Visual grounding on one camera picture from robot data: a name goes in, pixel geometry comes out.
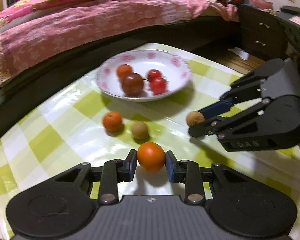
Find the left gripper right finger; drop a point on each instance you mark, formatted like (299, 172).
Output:
(188, 173)

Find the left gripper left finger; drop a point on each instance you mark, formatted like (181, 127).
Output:
(114, 172)

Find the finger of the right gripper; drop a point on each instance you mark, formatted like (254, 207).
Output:
(208, 127)
(216, 109)

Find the brown longan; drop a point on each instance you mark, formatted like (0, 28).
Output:
(194, 118)
(140, 130)

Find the orange tangerine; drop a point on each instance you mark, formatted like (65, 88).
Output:
(123, 70)
(151, 157)
(112, 121)

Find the red cherry tomato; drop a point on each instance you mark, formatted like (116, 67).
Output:
(158, 85)
(152, 74)

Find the dark purple tomato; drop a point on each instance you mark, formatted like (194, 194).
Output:
(132, 84)

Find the white paper on floor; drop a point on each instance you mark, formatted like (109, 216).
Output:
(241, 53)

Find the white floral plate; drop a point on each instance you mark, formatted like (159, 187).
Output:
(174, 69)

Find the green checkered tablecloth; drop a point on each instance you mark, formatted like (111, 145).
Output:
(67, 130)

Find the dark wooden nightstand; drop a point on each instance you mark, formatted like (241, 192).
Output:
(261, 34)

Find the pink floral quilt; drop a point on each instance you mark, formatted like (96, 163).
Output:
(32, 31)

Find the dark wooden bed frame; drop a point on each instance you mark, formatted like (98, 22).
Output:
(35, 85)

